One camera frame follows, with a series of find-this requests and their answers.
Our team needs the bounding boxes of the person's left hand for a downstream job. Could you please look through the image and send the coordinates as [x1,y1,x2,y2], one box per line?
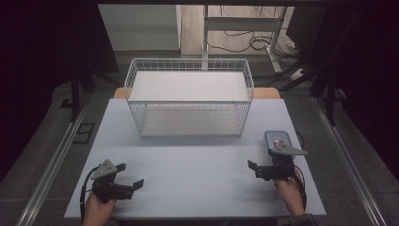
[82,191,118,226]

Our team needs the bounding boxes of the tan wooden board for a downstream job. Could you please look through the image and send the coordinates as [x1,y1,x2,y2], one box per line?
[113,87,281,100]

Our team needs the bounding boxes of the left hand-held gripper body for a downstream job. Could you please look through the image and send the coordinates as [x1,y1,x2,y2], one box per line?
[89,158,136,204]

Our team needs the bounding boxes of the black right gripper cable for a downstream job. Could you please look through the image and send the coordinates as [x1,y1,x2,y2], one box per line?
[293,164,309,211]

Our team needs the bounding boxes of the black metal stand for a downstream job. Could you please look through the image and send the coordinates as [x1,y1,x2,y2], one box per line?
[280,8,349,127]
[60,60,124,124]

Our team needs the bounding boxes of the aluminium rail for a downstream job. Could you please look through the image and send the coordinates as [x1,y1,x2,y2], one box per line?
[311,95,390,226]
[16,93,92,226]

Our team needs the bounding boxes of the white metal desk frame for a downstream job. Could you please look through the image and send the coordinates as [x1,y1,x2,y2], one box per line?
[201,4,289,73]

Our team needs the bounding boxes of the white cabinet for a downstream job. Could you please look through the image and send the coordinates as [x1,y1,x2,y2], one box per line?
[98,4,183,52]

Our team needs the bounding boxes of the person's right hand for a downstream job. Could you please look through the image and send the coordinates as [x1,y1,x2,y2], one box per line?
[273,169,307,218]

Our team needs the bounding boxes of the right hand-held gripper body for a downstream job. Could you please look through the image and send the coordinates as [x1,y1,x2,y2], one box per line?
[255,147,309,182]

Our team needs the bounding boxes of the black floor cables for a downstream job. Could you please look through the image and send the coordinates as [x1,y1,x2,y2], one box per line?
[207,5,303,68]

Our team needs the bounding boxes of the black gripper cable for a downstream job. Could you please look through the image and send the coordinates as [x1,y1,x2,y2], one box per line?
[79,166,101,224]
[293,164,309,211]

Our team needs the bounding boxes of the clear container with grey lid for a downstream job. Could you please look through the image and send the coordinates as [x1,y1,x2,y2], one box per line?
[263,130,293,157]

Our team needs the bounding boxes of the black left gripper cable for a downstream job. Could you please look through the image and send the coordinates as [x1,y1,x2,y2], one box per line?
[79,166,101,224]

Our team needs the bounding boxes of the white wire basket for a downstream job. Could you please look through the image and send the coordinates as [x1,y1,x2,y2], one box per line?
[123,57,255,138]

